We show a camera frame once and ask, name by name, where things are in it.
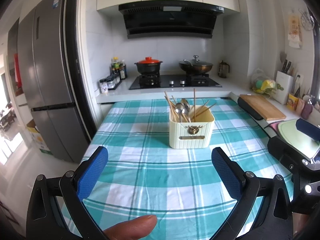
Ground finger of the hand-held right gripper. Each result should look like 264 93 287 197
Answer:
296 118 320 142
267 135 313 178

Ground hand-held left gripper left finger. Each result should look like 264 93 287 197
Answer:
26 146 108 240

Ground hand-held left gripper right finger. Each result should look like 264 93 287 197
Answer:
211 147 293 240

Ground cream ribbed utensil holder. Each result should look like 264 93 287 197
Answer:
169 105 215 149

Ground metal spoon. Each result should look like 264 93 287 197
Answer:
175 102 187 122
181 99 192 122

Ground bunch of wooden chopsticks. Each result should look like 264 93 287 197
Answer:
164 88 217 123

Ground person's left hand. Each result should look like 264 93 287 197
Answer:
104 215 158 240

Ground pale green cutting board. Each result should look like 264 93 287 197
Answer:
277 120 320 158

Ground purple cup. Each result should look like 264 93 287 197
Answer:
301 102 314 119

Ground pink mat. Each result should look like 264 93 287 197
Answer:
266 121 284 137

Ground white knife block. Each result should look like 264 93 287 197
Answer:
275 70 294 105

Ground wooden cutting board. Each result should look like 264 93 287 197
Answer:
239 94 287 121

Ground black padded bar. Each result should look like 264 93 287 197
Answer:
237 96 264 121

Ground cardboard box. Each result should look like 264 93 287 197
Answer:
26 120 53 156

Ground plastic bag of produce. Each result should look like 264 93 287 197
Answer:
251 68 284 98

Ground teal checked tablecloth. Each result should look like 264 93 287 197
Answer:
79 97 295 240

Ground row of spice jars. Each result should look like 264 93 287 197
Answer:
99 75 121 92

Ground hanging printed bag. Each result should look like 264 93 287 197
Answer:
287 14 303 48

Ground wooden coffee table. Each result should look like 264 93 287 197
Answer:
0 109 16 131

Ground grey refrigerator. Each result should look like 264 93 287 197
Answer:
16 0 77 163

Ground black glass gas stove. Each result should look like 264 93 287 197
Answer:
129 74 222 90

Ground dark sauce bottle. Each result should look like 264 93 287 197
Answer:
119 60 127 80

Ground yellow cap sauce bottle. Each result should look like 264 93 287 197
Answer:
111 57 120 76

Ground dark wok with glass lid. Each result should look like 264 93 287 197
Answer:
178 55 214 75

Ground black clay pot red lid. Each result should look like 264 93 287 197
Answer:
134 57 163 75

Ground red hanging cloth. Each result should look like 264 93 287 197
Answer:
14 53 22 88

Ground black range hood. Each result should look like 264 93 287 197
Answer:
118 2 225 40

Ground dark frame window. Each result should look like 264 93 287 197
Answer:
309 5 320 101

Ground hanging wire trivet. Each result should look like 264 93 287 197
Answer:
299 9 316 31

